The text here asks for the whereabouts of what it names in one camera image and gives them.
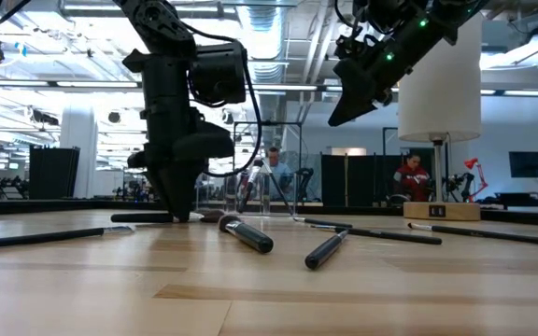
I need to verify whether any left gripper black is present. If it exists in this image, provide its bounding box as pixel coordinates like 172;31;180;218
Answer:
127;106;236;222

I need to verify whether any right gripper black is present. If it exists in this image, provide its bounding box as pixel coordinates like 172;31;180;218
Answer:
328;27;432;127

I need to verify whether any medium dark-bristle makeup brush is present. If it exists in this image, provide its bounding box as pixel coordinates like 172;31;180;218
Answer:
236;161;264;214

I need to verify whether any thick black face brush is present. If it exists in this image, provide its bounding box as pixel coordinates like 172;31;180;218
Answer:
217;213;275;256

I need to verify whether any thin black makeup brush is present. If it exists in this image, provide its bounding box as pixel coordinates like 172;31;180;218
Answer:
0;225;135;253
407;221;538;246
291;216;354;230
304;229;349;272
309;223;444;246

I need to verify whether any clear acrylic brush organizer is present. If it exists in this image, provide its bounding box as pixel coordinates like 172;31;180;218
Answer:
196;161;298;217

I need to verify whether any white shade table lamp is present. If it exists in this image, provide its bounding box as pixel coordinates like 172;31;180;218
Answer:
397;11;484;222

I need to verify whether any black partition panel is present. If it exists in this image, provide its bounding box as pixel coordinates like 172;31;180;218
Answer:
28;146;81;201
319;153;405;207

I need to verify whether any person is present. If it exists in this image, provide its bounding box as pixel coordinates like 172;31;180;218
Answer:
392;152;433;204
262;147;293;202

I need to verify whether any red desk lamp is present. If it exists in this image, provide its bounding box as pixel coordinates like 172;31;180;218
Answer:
463;157;489;200

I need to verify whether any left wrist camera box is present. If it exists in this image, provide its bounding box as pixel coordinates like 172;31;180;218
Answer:
189;41;248;105

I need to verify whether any black wall monitor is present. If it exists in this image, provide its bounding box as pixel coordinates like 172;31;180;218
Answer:
508;150;538;179

